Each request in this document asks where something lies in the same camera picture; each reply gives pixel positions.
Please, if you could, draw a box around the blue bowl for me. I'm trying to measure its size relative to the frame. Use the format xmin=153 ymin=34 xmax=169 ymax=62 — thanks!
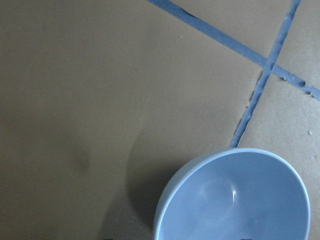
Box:
xmin=153 ymin=148 xmax=311 ymax=240

